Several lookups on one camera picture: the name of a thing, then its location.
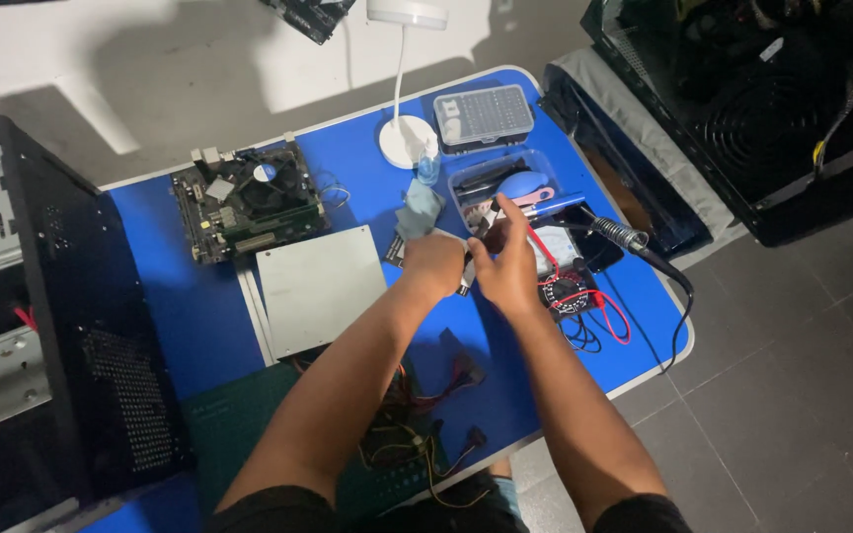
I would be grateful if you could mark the person's left hand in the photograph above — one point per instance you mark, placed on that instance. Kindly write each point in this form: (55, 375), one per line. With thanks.
(432, 265)

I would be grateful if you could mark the person's right hand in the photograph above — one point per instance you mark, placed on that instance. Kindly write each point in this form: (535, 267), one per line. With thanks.
(512, 274)

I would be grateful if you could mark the person's left fingers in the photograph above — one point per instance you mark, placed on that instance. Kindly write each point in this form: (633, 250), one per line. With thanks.
(459, 259)

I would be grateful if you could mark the small black component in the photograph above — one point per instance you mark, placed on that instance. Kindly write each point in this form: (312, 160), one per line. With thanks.
(464, 281)

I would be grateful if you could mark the small black card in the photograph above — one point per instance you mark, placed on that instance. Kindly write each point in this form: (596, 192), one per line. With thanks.
(395, 252)

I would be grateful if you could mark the grey cleaning cloth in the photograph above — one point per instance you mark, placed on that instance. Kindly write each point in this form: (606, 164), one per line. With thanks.
(419, 207)

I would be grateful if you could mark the clear plastic tool box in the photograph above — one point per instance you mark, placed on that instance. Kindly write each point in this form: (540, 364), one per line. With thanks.
(475, 185)

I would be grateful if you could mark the small clear spray bottle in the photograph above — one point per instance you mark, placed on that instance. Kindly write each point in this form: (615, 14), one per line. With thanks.
(429, 166)

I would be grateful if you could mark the blue air blower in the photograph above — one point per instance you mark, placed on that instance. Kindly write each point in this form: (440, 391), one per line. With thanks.
(524, 185)

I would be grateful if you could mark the pink plastic pry tool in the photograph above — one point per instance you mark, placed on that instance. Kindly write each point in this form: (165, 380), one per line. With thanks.
(537, 198)

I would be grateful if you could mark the blue pen-shaped tool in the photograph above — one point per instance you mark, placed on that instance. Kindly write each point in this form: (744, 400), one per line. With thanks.
(556, 206)

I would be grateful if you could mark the black multimeter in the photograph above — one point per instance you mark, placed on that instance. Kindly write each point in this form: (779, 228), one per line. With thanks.
(566, 292)

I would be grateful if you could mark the white desk lamp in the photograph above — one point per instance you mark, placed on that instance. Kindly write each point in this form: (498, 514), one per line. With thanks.
(403, 140)

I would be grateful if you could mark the grey metal power supply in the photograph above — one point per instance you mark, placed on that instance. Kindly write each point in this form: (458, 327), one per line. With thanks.
(319, 289)

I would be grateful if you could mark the clear screwdriver bit box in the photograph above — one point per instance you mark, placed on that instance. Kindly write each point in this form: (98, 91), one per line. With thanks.
(483, 115)

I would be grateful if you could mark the red multimeter probe lead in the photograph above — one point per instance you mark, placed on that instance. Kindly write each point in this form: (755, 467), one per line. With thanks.
(611, 303)

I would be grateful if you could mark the black glass side panel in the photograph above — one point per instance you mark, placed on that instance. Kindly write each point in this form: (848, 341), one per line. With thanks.
(619, 185)

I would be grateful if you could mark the green computer motherboard with fan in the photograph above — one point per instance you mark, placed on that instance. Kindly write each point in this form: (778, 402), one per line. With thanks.
(249, 207)

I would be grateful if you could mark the green cutting mat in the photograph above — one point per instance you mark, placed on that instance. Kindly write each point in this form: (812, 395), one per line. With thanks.
(249, 422)

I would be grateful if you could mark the person's black clothing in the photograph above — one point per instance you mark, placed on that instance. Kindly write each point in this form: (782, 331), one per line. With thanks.
(367, 514)

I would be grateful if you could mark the dark circuit board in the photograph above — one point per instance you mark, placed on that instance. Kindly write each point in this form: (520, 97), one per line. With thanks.
(312, 16)

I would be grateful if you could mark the large black computer case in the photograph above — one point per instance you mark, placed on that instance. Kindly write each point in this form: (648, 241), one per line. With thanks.
(760, 111)

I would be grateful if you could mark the black open computer case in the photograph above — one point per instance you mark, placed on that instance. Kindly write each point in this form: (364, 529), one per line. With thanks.
(101, 333)

